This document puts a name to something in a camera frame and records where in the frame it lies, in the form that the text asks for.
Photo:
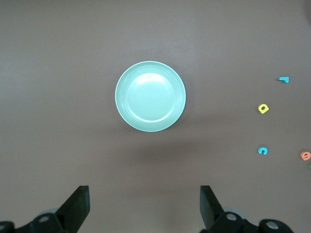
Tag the brown table cover mat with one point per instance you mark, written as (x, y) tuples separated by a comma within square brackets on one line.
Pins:
[(48, 72)]

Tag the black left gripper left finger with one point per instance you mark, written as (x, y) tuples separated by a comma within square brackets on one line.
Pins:
[(75, 208)]

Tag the orange digit 6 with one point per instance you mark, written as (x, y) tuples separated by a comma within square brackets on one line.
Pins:
[(305, 155)]

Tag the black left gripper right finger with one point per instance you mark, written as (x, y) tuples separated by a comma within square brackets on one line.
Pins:
[(211, 211)]

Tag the teal foam letter r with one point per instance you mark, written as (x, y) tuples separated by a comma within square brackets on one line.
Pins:
[(283, 78)]

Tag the teal foam letter c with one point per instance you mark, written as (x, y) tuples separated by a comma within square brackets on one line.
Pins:
[(261, 151)]

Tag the pale green plate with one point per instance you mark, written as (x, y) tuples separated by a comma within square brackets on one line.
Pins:
[(150, 96)]

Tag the yellow letter d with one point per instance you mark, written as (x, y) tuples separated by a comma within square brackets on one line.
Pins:
[(264, 109)]

